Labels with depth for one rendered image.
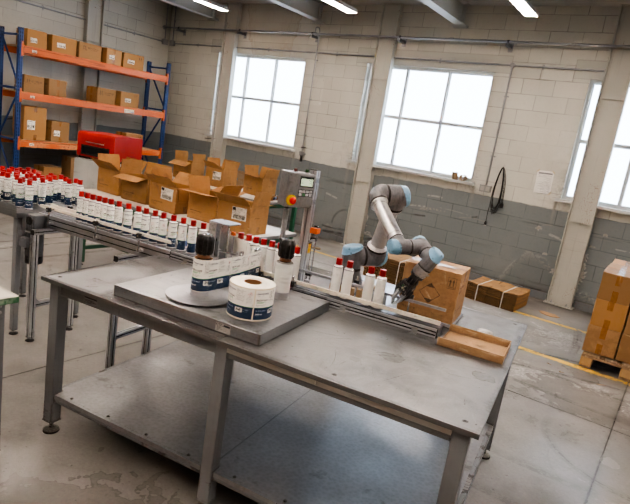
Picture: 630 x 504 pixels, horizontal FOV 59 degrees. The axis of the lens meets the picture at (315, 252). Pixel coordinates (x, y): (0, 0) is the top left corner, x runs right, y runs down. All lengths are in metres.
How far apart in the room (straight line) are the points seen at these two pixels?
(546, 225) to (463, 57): 2.59
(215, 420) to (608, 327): 4.01
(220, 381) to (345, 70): 7.39
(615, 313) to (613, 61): 3.46
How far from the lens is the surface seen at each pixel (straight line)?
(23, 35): 9.48
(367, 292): 2.83
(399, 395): 2.08
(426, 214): 8.41
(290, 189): 2.99
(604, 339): 5.65
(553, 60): 8.07
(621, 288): 5.56
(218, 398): 2.42
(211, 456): 2.56
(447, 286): 2.91
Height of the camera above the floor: 1.70
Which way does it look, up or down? 12 degrees down
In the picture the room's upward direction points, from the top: 9 degrees clockwise
